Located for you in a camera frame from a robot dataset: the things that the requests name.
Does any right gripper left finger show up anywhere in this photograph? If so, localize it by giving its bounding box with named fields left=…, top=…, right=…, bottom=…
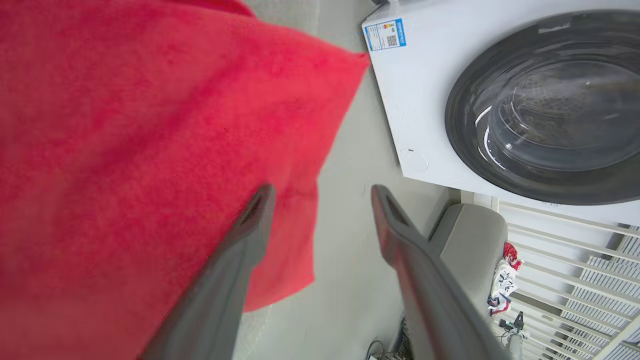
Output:
left=140, top=184, right=277, bottom=360

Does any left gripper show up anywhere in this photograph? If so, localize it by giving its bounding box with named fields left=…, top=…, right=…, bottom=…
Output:
left=500, top=311, right=525, bottom=335

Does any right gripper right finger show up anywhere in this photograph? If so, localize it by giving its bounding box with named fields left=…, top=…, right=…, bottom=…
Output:
left=371, top=185, right=511, bottom=360

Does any red and white basketball jersey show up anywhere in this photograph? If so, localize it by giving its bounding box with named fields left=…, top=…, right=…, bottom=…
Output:
left=0, top=0, right=371, bottom=360

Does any white red blue garment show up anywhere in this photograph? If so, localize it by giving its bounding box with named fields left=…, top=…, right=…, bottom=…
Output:
left=487, top=242, right=524, bottom=317

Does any white slatted laundry basket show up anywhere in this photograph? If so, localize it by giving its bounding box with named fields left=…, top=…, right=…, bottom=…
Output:
left=492, top=197, right=640, bottom=360

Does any white washing machine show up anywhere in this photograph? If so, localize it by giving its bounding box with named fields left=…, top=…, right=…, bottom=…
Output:
left=361, top=0, right=640, bottom=226

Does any dark round washing machine door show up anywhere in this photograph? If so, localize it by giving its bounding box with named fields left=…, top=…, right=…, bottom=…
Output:
left=445, top=10, right=640, bottom=206

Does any blue energy label sticker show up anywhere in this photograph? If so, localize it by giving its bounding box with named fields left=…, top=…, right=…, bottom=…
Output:
left=363, top=18, right=407, bottom=52

